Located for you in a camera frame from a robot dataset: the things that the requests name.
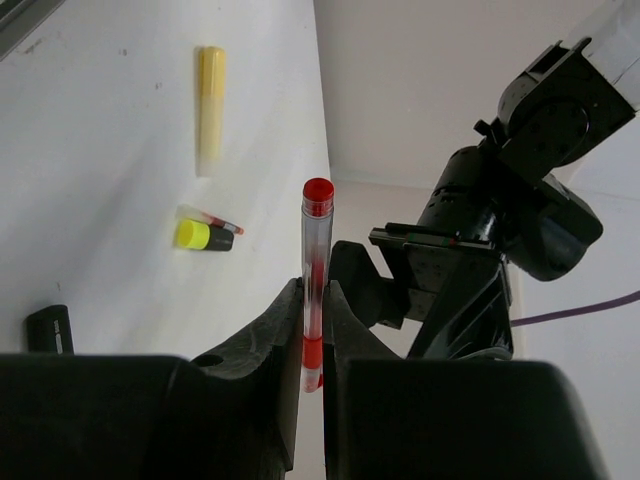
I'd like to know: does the red pen under highlighter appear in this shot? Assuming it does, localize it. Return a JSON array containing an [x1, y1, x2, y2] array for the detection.
[[177, 205, 245, 235]]

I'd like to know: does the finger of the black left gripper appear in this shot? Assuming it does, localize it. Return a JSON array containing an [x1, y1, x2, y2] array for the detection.
[[328, 241, 400, 330]]

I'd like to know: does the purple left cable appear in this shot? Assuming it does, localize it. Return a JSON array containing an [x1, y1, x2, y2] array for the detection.
[[509, 292, 640, 329]]

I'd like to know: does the red gel pen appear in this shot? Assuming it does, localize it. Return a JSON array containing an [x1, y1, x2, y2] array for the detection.
[[301, 177, 335, 393]]

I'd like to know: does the pale yellow highlighter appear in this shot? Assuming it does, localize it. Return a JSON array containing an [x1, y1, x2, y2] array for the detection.
[[198, 46, 226, 177]]

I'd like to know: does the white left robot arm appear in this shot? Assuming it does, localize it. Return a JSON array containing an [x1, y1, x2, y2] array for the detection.
[[329, 1, 639, 360]]

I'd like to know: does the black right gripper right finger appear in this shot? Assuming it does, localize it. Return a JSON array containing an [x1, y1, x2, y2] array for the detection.
[[323, 282, 609, 479]]

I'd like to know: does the black green-capped highlighter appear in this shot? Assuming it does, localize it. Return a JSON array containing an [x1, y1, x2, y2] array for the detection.
[[24, 304, 74, 355]]

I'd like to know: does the black yellow-capped highlighter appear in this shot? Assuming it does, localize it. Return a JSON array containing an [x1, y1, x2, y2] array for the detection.
[[174, 219, 235, 252]]

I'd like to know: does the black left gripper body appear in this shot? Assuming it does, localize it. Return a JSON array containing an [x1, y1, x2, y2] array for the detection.
[[369, 223, 514, 360]]

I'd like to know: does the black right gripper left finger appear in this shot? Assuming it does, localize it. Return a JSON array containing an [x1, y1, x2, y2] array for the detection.
[[1, 279, 303, 479]]

